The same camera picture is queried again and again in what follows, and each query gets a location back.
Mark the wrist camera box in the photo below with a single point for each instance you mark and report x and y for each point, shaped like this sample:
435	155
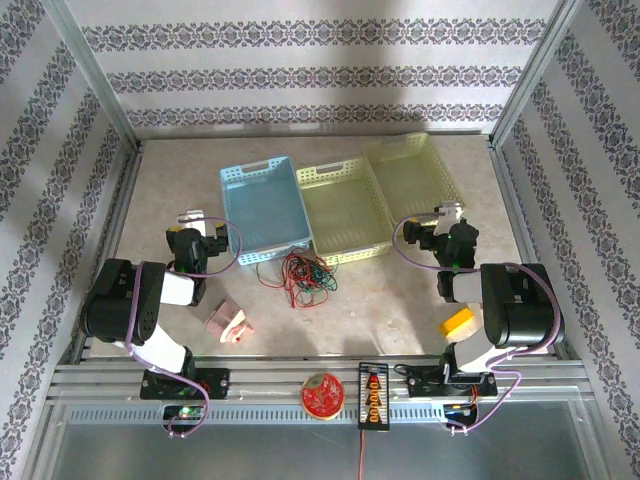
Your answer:
192	217
448	216

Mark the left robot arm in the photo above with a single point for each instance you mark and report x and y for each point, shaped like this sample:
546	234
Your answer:
120	300

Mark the aluminium frame post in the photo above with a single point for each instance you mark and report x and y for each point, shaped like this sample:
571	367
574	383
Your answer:
535	75
90	75

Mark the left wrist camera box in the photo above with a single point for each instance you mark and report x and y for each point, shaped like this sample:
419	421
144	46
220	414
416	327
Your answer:
192	217

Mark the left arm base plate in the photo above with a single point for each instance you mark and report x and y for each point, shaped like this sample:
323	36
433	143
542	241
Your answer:
215	384

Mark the pink toy block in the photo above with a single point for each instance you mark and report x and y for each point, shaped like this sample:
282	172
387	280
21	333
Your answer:
227	322

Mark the blue perforated plastic basket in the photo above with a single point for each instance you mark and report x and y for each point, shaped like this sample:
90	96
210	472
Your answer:
265	210

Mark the pale yellow perforated basket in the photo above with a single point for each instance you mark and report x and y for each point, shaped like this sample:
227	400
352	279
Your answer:
415	180
345	210

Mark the black control pad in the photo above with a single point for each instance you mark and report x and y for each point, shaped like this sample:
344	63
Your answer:
374	400

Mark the aluminium frame rail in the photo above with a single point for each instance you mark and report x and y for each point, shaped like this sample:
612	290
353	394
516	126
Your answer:
280	372

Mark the aluminium side rail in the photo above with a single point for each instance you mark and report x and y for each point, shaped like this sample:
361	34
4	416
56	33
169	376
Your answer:
515	210
107	250

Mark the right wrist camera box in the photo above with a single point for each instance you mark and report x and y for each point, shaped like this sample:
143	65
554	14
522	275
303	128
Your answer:
448	216

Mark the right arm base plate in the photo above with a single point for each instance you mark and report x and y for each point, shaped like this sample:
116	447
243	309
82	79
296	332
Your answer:
425	387

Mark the yellow block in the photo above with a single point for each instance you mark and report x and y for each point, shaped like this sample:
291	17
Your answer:
456	321

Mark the small board with green light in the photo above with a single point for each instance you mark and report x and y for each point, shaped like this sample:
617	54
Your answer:
185	412

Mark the red round tin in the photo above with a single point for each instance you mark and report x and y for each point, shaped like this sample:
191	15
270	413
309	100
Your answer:
322	396

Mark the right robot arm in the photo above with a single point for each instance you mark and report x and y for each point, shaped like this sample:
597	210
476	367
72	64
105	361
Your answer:
520	310

